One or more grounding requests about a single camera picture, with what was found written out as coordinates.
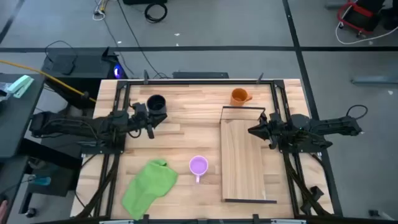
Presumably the grey table foot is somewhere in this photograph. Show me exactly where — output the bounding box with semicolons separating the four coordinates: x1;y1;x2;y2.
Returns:
351;70;398;85

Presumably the red and black cart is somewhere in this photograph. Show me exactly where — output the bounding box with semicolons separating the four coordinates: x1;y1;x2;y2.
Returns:
337;0;382;35

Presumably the black mug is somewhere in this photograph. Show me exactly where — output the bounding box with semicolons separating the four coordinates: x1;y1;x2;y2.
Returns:
146;94;167;116

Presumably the black power strip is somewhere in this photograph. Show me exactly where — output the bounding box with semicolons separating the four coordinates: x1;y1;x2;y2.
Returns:
172;72;229;80

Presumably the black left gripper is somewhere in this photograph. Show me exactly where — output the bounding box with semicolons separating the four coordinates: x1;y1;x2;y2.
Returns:
127;102;168;140

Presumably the black computer tower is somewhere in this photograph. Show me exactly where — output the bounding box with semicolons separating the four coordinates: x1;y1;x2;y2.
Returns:
42;46;128;110

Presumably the white and yellow cable bundle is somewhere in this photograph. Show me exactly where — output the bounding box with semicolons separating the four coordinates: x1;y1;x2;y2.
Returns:
92;0;109;22

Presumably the black metal table frame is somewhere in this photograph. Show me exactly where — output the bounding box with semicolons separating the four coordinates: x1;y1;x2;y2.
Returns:
76;79;343;220

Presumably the orange mug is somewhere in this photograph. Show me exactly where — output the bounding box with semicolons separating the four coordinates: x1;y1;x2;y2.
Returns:
229;88;253;107

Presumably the mint green stapler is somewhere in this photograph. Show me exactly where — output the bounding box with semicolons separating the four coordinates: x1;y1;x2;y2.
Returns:
6;75;34;99

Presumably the purple mug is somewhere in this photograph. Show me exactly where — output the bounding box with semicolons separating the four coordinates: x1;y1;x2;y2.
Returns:
188;155;209;184

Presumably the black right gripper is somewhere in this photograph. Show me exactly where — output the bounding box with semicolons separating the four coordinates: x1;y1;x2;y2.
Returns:
248;112;289;150

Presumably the blue bottle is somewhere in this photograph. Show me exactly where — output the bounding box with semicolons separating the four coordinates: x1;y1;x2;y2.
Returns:
29;175;52;187

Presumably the coiled black cable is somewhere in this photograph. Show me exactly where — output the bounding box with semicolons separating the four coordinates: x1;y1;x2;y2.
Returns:
144;2;169;24

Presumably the small black box with cable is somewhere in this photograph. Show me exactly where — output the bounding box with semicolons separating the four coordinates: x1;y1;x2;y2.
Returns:
44;40;78;76

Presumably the black desk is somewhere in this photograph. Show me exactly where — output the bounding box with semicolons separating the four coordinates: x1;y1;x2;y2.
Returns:
0;73;46;159

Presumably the wooden tray board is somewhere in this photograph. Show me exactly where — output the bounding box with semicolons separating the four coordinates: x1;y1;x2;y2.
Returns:
220;106;277;205

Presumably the green microfibre cloth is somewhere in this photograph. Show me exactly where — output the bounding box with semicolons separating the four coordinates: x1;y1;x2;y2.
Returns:
121;159;179;221

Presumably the long black floor cable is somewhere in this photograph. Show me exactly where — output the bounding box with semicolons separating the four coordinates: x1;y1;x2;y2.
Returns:
116;0;170;79

